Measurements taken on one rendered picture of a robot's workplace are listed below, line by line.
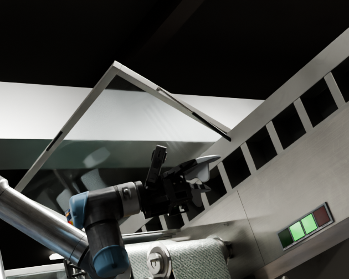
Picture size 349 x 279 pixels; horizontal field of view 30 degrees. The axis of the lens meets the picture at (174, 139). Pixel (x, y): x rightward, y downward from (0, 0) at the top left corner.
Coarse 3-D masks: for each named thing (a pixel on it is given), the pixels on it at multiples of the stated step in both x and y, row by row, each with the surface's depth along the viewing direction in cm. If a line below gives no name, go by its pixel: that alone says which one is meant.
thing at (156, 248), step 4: (216, 240) 238; (152, 248) 226; (156, 248) 224; (160, 248) 222; (220, 248) 235; (152, 252) 226; (160, 252) 222; (164, 252) 220; (148, 256) 228; (164, 256) 220; (164, 260) 220; (164, 264) 220; (164, 268) 220; (164, 272) 220; (172, 272) 221; (156, 276) 224; (160, 276) 222; (164, 276) 220; (172, 276) 223
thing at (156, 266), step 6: (156, 252) 223; (150, 258) 224; (156, 258) 221; (162, 258) 221; (150, 264) 224; (156, 264) 221; (162, 264) 220; (150, 270) 224; (156, 270) 221; (162, 270) 221
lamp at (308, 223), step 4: (308, 216) 212; (304, 220) 213; (308, 220) 212; (312, 220) 210; (304, 224) 213; (308, 224) 212; (312, 224) 210; (308, 228) 212; (312, 228) 210; (308, 232) 212
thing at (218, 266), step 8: (208, 264) 227; (216, 264) 229; (224, 264) 231; (176, 272) 218; (184, 272) 220; (192, 272) 222; (200, 272) 223; (208, 272) 225; (216, 272) 227; (224, 272) 229
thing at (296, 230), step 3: (297, 222) 215; (294, 225) 217; (297, 225) 215; (300, 225) 214; (291, 228) 218; (294, 228) 217; (297, 228) 215; (300, 228) 214; (291, 231) 218; (294, 231) 217; (297, 231) 215; (300, 231) 214; (303, 231) 213; (294, 234) 217; (297, 234) 215; (300, 234) 214; (303, 234) 213; (294, 237) 217; (297, 237) 215
